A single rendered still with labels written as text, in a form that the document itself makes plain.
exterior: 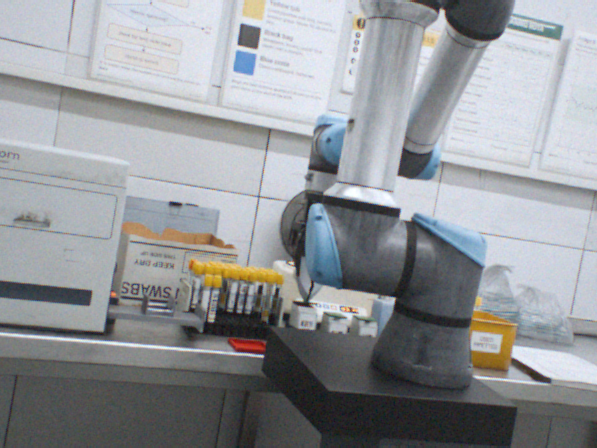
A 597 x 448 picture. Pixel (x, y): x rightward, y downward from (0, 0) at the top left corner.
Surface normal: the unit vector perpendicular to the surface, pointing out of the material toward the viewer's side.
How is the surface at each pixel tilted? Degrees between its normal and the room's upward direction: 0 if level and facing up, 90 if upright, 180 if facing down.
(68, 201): 90
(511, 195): 90
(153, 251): 97
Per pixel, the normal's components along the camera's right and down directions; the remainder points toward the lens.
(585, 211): 0.32, 0.11
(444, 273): 0.11, 0.15
